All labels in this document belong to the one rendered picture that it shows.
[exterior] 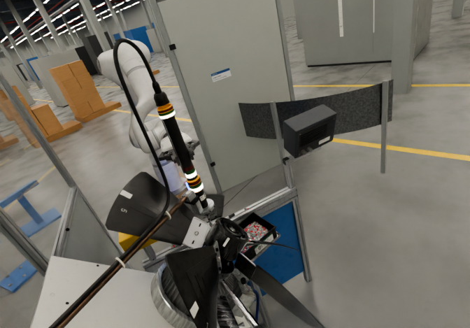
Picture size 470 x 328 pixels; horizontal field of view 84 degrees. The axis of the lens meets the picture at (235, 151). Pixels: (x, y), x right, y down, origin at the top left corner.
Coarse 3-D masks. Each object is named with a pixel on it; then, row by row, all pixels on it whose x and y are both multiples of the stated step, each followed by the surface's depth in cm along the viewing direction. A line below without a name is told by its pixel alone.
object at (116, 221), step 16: (144, 176) 84; (144, 192) 80; (160, 192) 83; (112, 208) 72; (144, 208) 77; (160, 208) 79; (112, 224) 70; (128, 224) 72; (144, 224) 75; (176, 224) 79; (160, 240) 76; (176, 240) 78
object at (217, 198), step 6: (180, 198) 112; (210, 198) 111; (216, 198) 112; (222, 198) 112; (186, 204) 108; (216, 204) 105; (222, 204) 105; (216, 210) 100; (222, 210) 100; (198, 216) 99; (204, 216) 98; (210, 216) 97; (216, 216) 96
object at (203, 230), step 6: (192, 222) 83; (198, 222) 83; (204, 222) 84; (192, 228) 82; (198, 228) 83; (204, 228) 84; (186, 234) 80; (192, 234) 81; (204, 234) 83; (186, 240) 80; (192, 240) 81; (198, 240) 81; (204, 240) 82; (192, 246) 80; (198, 246) 81
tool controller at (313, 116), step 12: (324, 108) 139; (288, 120) 136; (300, 120) 135; (312, 120) 133; (324, 120) 134; (288, 132) 136; (300, 132) 130; (312, 132) 134; (324, 132) 139; (288, 144) 142; (300, 144) 136; (312, 144) 140; (324, 144) 146
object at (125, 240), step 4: (120, 236) 118; (124, 236) 117; (128, 236) 116; (132, 236) 116; (136, 236) 117; (120, 240) 116; (124, 240) 115; (128, 240) 116; (132, 240) 117; (148, 240) 120; (152, 240) 121; (156, 240) 122; (120, 244) 115; (124, 244) 116; (128, 244) 117; (144, 244) 120; (148, 244) 121; (124, 248) 117; (140, 248) 120
